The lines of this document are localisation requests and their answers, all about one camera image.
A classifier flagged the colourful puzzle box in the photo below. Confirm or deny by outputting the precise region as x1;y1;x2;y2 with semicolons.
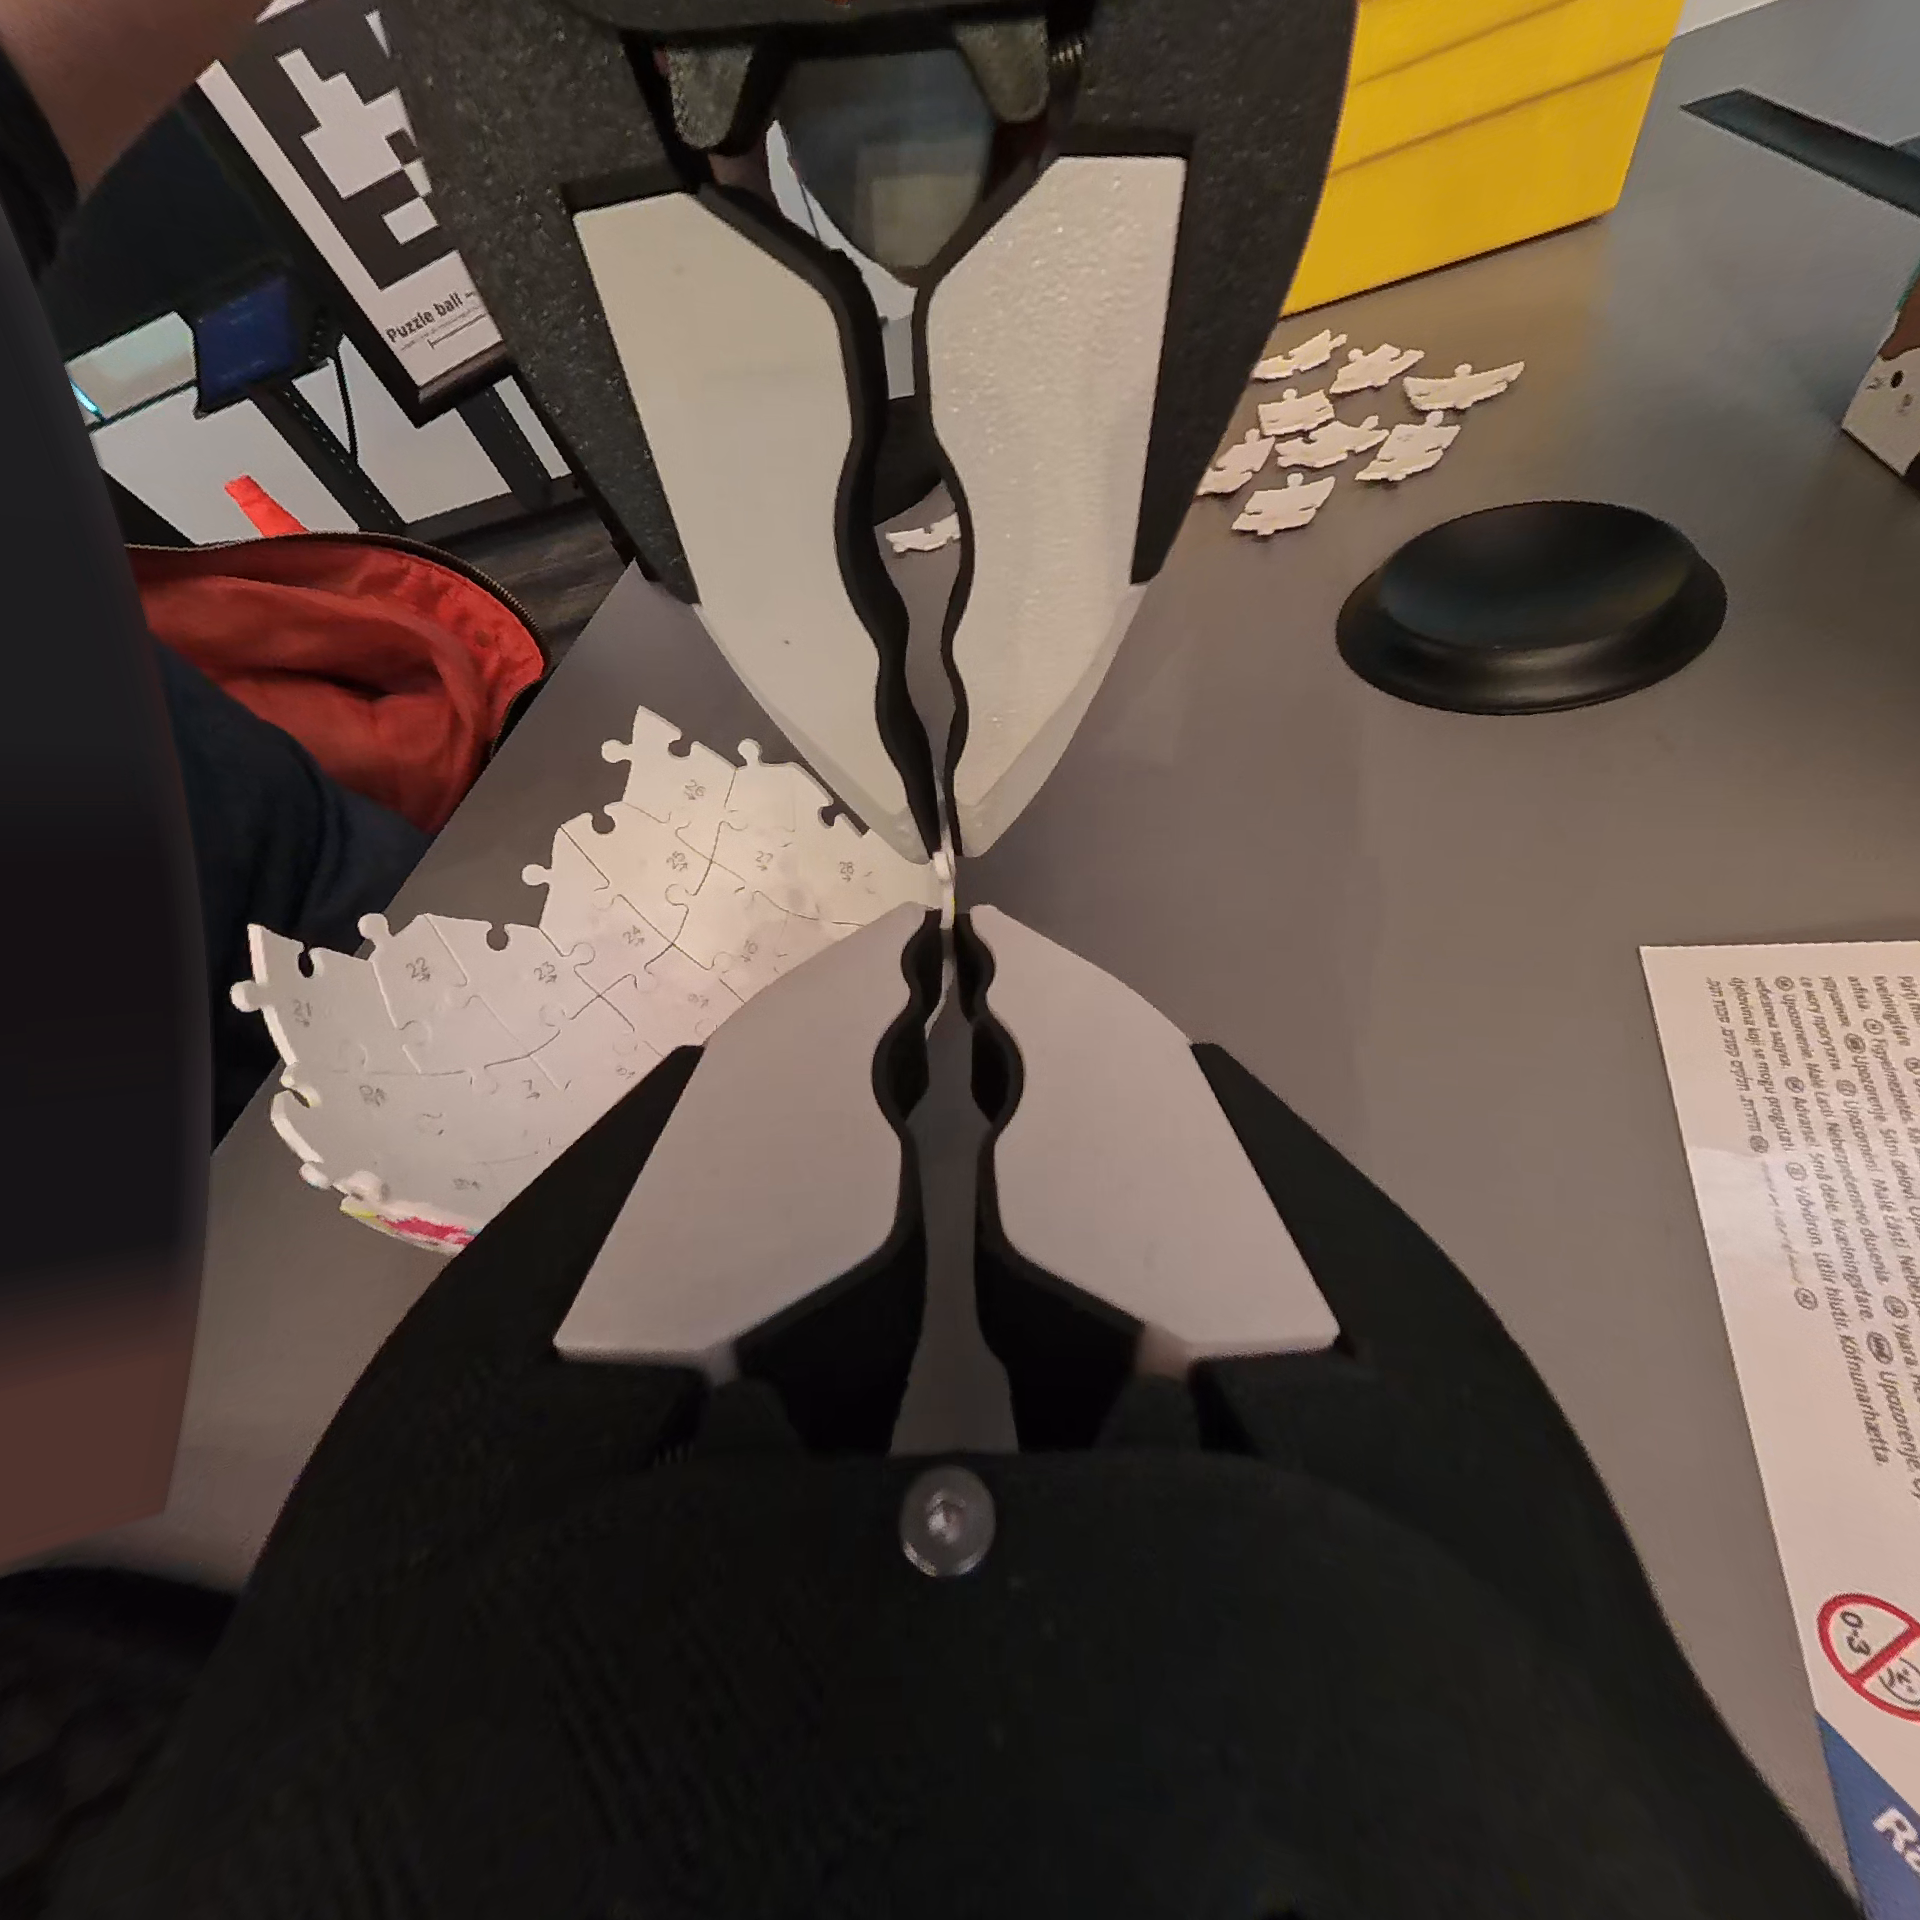
1842;271;1920;482

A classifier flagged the white instruction leaflet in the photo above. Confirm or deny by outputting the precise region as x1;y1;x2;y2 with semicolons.
1637;936;1920;1920

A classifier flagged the framed black white tag sign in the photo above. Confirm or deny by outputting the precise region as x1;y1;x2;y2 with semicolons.
194;0;601;551

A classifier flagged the half built puzzle ball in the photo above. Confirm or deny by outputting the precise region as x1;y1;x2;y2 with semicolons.
229;705;963;1255

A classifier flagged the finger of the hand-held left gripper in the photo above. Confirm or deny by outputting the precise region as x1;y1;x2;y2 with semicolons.
921;149;1188;860
569;186;949;864

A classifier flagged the small blue screen device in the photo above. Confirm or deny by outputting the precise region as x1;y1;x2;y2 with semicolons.
193;277;309;416

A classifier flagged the person's dark blue shirt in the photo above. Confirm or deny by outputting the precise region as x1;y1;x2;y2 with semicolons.
149;645;436;1144

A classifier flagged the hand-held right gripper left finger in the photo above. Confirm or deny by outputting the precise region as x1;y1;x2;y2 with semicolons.
554;909;955;1448

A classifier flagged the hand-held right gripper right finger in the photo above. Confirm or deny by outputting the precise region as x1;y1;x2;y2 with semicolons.
952;904;1345;1448

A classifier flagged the person's left forearm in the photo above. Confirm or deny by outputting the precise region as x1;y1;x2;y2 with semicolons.
46;0;302;182

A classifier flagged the pile of white puzzle pieces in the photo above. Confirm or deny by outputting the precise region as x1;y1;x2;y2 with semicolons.
885;329;1526;558

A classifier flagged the black round ball stand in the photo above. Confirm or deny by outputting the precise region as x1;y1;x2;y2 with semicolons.
1335;502;1729;713

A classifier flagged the black jacket with orange lining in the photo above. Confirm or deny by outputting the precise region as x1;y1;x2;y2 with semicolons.
129;531;549;835

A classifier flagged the yellow plastic bin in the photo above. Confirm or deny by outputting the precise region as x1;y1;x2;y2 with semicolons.
1275;0;1679;317

